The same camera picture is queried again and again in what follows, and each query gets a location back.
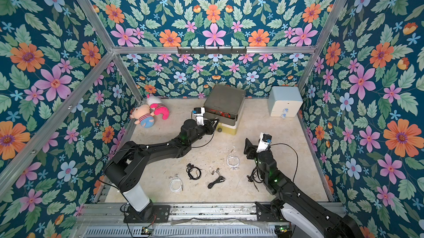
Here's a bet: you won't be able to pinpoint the grey top drawer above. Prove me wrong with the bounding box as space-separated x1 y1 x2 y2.
204 107 238 126

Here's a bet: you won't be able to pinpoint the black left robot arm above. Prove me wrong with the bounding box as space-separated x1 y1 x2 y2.
104 118 219 213

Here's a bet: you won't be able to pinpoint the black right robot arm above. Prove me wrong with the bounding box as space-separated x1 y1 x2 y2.
244 138 364 238

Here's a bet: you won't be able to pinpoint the black coiled earphones right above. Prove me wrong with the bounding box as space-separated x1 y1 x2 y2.
247 166 263 191

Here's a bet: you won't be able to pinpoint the black coiled earphones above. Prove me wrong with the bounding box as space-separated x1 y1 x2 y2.
247 166 263 191
186 164 202 181

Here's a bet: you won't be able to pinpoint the white earphones centre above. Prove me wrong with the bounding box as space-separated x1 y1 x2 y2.
226 149 240 171

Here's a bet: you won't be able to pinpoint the three-drawer mini cabinet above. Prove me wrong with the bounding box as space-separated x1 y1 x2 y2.
204 84 246 135

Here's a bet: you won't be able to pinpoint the black bundled earphones centre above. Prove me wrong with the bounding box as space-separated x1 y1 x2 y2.
208 168 226 189

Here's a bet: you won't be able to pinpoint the black coiled earphones left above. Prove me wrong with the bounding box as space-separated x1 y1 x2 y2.
186 164 202 181

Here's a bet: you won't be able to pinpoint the light blue small cabinet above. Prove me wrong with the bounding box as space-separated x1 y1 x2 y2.
268 86 303 118

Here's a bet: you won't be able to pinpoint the pink white plush toy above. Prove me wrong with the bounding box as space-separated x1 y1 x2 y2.
146 94 170 120

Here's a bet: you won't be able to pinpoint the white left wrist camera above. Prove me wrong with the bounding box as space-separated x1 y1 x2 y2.
192 107 205 125

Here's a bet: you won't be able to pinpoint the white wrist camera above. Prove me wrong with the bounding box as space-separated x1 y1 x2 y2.
192 107 205 125
256 133 272 154

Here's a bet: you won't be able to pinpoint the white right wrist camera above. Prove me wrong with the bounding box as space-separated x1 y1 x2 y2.
256 133 272 154

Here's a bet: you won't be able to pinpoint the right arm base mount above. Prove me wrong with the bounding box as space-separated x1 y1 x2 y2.
255 202 283 222

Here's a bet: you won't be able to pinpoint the black hook rail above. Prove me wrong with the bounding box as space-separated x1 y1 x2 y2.
177 46 247 55

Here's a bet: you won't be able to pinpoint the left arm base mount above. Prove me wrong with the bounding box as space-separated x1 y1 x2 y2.
124 203 171 224

